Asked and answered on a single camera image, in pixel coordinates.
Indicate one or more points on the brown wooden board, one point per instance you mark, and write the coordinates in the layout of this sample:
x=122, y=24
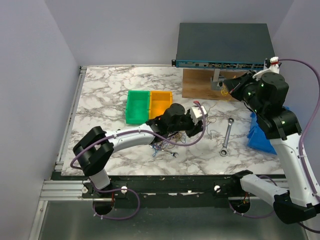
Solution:
x=196, y=83

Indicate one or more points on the grey network switch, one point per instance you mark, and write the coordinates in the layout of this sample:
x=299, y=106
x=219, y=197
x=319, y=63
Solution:
x=223, y=46

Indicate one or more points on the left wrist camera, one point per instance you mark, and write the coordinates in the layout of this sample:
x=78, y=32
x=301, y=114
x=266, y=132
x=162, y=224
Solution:
x=196, y=114

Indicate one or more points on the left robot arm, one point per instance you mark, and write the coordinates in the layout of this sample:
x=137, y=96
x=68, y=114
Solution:
x=94, y=150

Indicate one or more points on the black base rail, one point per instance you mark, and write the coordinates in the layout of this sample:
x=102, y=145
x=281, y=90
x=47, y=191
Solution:
x=171, y=191

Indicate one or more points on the blue plastic bin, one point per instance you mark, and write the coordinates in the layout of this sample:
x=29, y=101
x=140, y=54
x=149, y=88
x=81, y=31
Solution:
x=257, y=138

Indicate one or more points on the yellow plastic bin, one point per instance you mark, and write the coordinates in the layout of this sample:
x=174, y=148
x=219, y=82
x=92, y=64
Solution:
x=159, y=101

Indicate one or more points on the grey metal stand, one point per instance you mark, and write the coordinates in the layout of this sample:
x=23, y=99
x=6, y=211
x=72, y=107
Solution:
x=217, y=80

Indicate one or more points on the aluminium frame rail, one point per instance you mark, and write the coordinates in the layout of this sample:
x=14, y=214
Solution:
x=59, y=190

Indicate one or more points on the silver open-end wrench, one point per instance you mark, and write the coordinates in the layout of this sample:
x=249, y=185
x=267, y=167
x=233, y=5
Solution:
x=173, y=154

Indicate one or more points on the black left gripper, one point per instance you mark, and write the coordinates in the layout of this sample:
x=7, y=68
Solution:
x=197, y=127

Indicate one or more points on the green plastic bin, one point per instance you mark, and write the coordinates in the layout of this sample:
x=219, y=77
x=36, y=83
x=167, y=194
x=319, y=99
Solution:
x=137, y=107

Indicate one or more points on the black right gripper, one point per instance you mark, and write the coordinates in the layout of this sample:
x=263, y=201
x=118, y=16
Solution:
x=234, y=85

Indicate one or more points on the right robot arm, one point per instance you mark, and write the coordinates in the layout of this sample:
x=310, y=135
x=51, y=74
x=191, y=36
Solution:
x=299, y=202

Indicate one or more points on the silver ratchet wrench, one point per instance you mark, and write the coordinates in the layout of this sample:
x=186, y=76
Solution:
x=224, y=150

